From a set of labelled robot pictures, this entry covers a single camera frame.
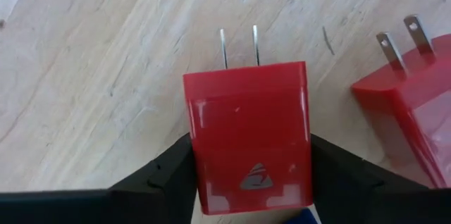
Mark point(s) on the translucent red wall charger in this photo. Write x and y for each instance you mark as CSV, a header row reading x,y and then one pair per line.
x,y
415,86

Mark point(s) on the blue charger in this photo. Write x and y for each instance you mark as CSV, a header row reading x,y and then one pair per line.
x,y
303,218

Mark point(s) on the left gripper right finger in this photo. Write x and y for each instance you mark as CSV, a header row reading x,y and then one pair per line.
x,y
370,203

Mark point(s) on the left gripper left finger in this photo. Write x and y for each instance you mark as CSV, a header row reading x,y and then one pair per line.
x,y
105,206

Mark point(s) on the red wall charger with logo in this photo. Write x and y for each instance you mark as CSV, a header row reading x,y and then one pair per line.
x,y
246,129

